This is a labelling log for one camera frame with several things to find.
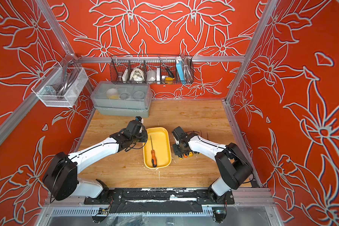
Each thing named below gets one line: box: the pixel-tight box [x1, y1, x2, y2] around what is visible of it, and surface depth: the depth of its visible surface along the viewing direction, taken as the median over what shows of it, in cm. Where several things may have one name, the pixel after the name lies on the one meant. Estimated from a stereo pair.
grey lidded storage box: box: [90, 80, 153, 118], surface depth 101 cm
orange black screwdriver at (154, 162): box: [150, 135, 158, 168], surface depth 84 cm
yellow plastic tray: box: [142, 127, 172, 170], surface depth 87 cm
